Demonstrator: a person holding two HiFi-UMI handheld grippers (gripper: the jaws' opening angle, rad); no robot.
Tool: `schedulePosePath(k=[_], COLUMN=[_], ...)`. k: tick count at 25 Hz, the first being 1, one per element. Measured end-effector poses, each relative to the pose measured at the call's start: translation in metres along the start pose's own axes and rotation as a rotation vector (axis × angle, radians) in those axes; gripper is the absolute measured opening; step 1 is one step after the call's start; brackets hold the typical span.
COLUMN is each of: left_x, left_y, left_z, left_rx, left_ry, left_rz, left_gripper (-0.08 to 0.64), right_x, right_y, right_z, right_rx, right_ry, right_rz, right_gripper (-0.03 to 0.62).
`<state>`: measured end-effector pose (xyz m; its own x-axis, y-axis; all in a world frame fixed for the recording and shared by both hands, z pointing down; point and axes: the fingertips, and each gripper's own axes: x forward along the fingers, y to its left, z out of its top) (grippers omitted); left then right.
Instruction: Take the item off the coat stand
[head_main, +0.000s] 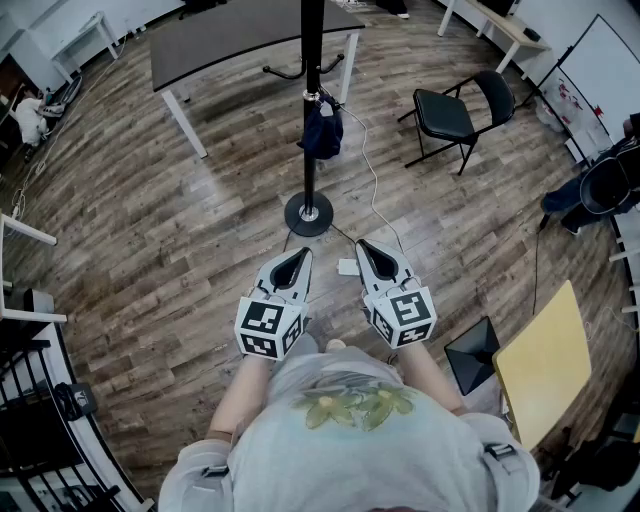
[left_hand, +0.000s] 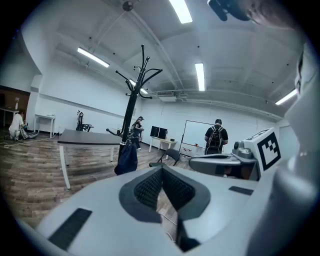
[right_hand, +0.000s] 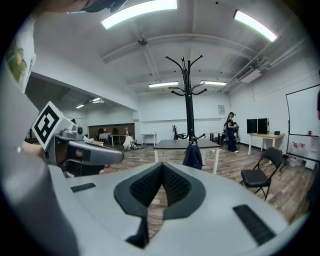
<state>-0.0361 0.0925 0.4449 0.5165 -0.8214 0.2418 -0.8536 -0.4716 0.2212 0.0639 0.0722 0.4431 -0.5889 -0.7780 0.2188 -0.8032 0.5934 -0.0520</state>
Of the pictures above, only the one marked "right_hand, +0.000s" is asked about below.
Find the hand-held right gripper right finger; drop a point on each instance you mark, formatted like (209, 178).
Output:
(220, 225)

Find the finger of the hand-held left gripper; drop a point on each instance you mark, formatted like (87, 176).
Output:
(105, 155)

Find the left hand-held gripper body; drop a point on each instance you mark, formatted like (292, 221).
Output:
(47, 125)

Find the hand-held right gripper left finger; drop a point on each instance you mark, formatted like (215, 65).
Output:
(100, 200)

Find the navy blue bag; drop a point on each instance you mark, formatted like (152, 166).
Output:
(193, 157)

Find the black metal coat rack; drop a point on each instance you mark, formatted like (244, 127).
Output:
(189, 112)

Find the person's left forearm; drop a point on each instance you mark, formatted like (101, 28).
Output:
(32, 150)

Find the person's left hand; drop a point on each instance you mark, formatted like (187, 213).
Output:
(78, 153)

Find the table with white cloth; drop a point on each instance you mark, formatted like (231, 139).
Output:
(104, 136)

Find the white-legged long table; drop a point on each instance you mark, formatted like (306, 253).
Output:
(119, 135)

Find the small white table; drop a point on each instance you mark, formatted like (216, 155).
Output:
(149, 135)

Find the black folding chair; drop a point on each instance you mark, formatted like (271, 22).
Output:
(257, 176)

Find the dark-topped white-legged table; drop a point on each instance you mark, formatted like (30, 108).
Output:
(175, 144)

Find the person's white printed shirt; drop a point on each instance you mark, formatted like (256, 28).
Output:
(22, 57)

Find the black office chair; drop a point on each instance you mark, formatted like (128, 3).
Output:
(178, 133)

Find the long ceiling light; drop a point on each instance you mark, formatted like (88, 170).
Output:
(163, 84)
(213, 82)
(255, 25)
(140, 12)

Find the small dark table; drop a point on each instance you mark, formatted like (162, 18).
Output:
(213, 133)

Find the light wooden desk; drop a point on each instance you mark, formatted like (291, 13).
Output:
(266, 136)

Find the clear bottle with red cap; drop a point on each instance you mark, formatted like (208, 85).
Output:
(294, 147)
(301, 148)

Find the small black box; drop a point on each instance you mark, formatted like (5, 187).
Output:
(277, 133)

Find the round grey ceiling fixture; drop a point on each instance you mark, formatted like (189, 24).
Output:
(142, 41)

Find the small red object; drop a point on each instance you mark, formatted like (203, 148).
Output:
(310, 132)

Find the whiteboard on black stand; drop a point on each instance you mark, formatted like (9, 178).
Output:
(303, 115)

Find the white ceiling air conditioner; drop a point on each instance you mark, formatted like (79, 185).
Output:
(251, 75)

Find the wall poster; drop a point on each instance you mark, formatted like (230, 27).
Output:
(221, 109)

